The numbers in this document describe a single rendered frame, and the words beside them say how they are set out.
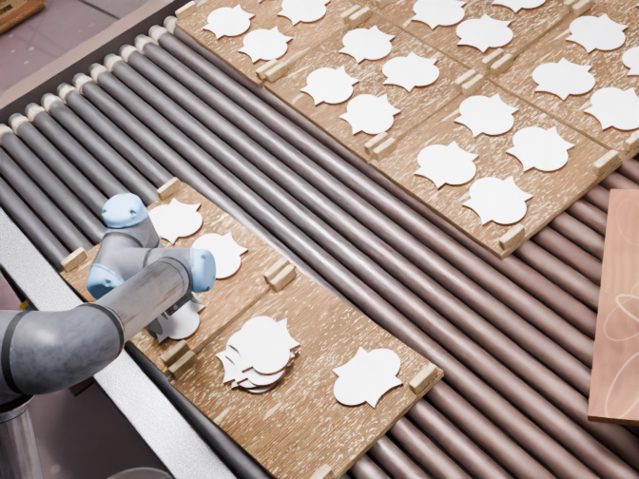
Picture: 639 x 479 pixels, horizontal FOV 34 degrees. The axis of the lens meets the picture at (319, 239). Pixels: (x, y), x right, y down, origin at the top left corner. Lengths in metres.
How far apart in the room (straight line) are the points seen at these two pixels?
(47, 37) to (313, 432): 3.23
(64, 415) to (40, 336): 1.91
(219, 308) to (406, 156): 0.54
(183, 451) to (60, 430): 1.37
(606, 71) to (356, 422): 1.02
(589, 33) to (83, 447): 1.86
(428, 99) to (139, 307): 1.08
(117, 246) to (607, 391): 0.86
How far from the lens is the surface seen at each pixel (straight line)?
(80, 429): 3.32
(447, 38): 2.62
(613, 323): 1.87
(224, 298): 2.17
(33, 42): 4.89
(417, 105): 2.45
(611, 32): 2.56
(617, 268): 1.94
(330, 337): 2.04
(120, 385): 2.15
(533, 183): 2.23
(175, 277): 1.73
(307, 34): 2.74
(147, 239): 1.93
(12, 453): 1.60
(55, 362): 1.47
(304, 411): 1.96
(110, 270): 1.84
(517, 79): 2.48
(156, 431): 2.06
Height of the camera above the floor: 2.54
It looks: 47 degrees down
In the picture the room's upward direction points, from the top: 18 degrees counter-clockwise
